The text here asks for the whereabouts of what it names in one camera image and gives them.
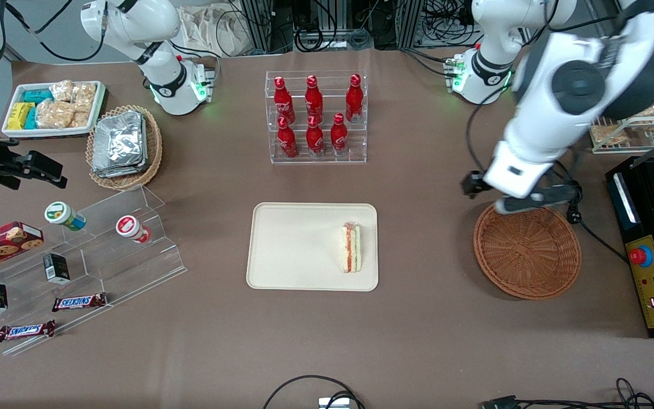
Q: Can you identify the triangle sandwich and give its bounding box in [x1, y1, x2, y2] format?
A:
[341, 222, 363, 274]

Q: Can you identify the white snack tray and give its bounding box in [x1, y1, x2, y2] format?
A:
[2, 80, 107, 139]

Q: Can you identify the round brown wicker basket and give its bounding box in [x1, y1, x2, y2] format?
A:
[473, 203, 582, 301]

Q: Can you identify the oval wicker basket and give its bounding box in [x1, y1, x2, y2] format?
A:
[86, 105, 164, 191]

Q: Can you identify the beige rectangular serving tray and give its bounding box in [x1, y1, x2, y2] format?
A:
[246, 202, 379, 292]

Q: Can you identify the green lid yogurt cup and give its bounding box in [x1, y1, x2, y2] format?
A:
[44, 201, 87, 232]

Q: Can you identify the yellow snack packet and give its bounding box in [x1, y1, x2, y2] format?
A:
[7, 102, 36, 131]

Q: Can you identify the silver foil bag stack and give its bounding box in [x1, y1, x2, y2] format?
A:
[92, 110, 148, 178]

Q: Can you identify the red lid yogurt cup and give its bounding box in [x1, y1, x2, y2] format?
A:
[115, 215, 152, 245]

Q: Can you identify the clear acrylic stepped display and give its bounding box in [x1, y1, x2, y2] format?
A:
[0, 184, 188, 357]

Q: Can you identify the Snickers chocolate bar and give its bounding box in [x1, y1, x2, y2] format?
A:
[0, 319, 57, 343]
[51, 292, 108, 313]

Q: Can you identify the black sealing machine yellow panel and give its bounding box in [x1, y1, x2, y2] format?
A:
[605, 156, 654, 340]

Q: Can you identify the clear acrylic bottle rack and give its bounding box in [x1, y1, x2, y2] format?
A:
[265, 69, 369, 166]

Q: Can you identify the red cola bottle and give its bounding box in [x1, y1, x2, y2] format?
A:
[345, 73, 363, 123]
[277, 116, 299, 159]
[306, 115, 325, 158]
[274, 76, 296, 124]
[305, 74, 324, 121]
[330, 112, 349, 157]

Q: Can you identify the beige cloth bag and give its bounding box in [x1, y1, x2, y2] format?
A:
[177, 5, 255, 58]

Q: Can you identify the black power cable with plug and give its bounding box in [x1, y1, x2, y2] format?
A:
[554, 161, 630, 265]

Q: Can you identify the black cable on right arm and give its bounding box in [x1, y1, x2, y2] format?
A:
[5, 0, 107, 62]

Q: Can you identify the black cable bundle with connector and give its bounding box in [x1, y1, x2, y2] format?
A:
[479, 377, 654, 409]

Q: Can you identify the black looped cable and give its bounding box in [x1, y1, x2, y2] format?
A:
[263, 374, 366, 409]

